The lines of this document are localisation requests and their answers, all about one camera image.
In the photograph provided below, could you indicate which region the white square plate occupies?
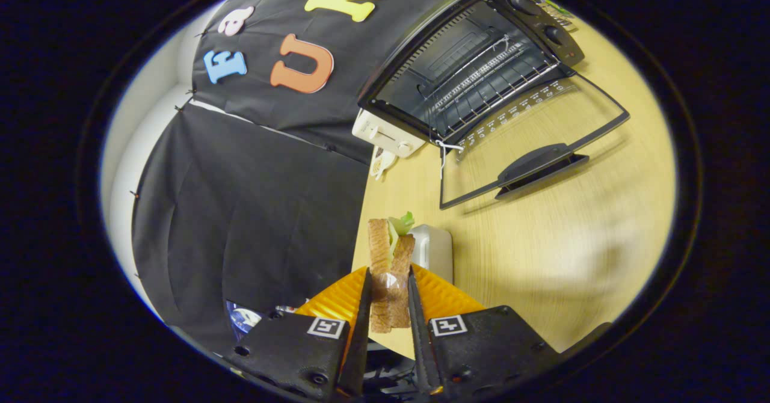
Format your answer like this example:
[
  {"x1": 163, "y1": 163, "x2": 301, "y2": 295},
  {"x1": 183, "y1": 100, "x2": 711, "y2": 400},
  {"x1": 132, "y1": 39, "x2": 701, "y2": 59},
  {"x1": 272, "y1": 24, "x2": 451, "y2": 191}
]
[{"x1": 409, "y1": 224, "x2": 454, "y2": 285}]

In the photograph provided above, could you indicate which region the clear glass container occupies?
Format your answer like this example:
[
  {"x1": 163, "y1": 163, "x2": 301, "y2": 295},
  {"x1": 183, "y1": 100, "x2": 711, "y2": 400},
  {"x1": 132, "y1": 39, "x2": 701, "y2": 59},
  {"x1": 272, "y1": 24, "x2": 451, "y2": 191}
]
[{"x1": 538, "y1": 3, "x2": 576, "y2": 32}]

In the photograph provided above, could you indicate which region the black backdrop cloth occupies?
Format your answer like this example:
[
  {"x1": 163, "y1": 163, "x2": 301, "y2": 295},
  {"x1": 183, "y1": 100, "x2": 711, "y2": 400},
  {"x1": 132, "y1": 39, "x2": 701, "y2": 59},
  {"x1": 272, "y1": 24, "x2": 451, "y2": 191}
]
[{"x1": 131, "y1": 0, "x2": 501, "y2": 355}]

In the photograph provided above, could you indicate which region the white pop-up toaster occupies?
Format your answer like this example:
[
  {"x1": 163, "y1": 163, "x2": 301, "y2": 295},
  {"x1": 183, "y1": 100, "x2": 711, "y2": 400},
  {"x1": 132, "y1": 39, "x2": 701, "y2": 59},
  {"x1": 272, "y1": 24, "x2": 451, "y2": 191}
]
[{"x1": 352, "y1": 108, "x2": 429, "y2": 159}]

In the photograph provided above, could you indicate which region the toast sandwich with lettuce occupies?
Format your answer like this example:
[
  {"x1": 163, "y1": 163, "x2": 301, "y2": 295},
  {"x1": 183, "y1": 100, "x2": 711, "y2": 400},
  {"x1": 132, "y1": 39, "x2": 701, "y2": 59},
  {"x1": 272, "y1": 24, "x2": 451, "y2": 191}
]
[{"x1": 367, "y1": 212, "x2": 417, "y2": 334}]

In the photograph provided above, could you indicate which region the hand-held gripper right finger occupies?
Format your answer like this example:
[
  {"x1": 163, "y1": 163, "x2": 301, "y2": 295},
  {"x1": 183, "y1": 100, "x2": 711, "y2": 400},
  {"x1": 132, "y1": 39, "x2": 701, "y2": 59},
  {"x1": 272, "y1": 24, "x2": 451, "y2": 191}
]
[{"x1": 408, "y1": 263, "x2": 566, "y2": 399}]

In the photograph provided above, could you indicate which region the blue and white object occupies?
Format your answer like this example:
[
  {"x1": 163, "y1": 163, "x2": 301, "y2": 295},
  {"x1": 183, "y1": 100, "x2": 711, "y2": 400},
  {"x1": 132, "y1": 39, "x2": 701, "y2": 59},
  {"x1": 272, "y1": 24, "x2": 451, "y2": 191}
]
[{"x1": 227, "y1": 300, "x2": 263, "y2": 339}]

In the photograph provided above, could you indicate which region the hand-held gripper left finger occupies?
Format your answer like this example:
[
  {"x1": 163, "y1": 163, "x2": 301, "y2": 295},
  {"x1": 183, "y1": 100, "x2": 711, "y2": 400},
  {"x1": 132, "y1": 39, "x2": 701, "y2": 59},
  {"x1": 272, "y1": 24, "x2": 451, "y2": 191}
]
[{"x1": 226, "y1": 266, "x2": 374, "y2": 401}]

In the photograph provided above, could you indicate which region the black toaster oven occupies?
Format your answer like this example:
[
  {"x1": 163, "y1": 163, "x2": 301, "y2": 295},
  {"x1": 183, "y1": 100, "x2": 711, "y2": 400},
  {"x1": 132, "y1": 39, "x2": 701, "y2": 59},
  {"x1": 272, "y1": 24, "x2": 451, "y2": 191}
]
[{"x1": 357, "y1": 0, "x2": 631, "y2": 211}]

